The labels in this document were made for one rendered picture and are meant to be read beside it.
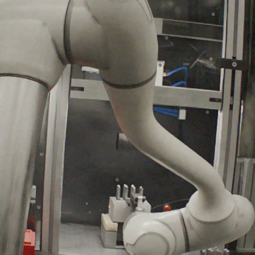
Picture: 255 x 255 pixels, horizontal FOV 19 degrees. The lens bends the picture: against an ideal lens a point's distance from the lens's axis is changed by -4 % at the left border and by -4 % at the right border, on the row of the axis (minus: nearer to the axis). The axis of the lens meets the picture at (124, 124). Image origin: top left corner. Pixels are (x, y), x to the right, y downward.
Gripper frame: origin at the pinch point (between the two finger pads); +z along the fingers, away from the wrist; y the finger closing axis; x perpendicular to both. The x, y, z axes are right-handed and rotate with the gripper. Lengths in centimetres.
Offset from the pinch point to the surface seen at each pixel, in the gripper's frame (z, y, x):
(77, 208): 29.7, -5.4, 12.5
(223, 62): -12.9, 40.1, -17.9
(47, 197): -13.1, 4.7, 22.1
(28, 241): -26.8, -3.7, 26.2
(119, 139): 5.0, 18.3, 4.1
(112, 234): -2.8, -5.6, 4.6
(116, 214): -1.4, -0.6, 3.9
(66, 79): -12.7, 32.7, 19.4
